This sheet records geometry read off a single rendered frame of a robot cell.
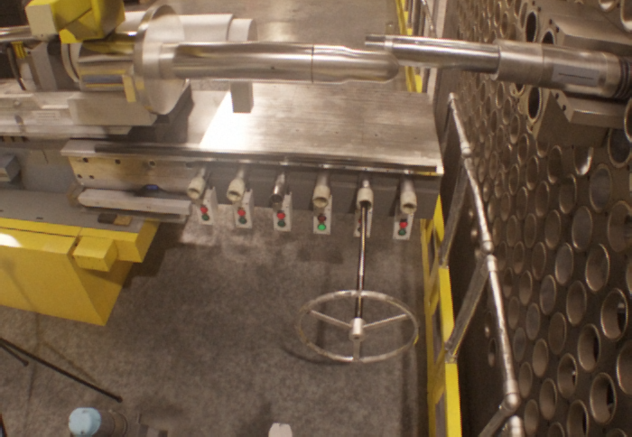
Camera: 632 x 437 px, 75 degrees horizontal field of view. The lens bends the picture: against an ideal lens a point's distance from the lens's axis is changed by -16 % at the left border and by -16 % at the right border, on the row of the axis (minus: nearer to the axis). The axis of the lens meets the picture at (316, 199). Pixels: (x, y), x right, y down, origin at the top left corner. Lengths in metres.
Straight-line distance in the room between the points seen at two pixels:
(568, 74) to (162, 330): 2.28
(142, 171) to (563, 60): 1.89
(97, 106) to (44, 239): 0.75
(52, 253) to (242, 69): 1.32
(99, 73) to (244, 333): 1.48
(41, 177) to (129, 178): 0.59
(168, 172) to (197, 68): 0.73
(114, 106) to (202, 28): 0.49
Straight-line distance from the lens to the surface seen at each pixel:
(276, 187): 1.90
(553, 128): 2.43
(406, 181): 1.96
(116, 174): 2.36
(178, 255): 2.94
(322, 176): 1.95
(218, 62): 1.60
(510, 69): 1.94
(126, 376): 2.53
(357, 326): 1.47
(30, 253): 2.50
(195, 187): 1.96
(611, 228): 2.48
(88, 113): 2.15
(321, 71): 1.54
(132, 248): 2.30
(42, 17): 1.55
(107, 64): 1.73
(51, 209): 2.63
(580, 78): 2.05
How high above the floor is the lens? 2.10
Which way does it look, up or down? 41 degrees down
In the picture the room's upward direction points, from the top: straight up
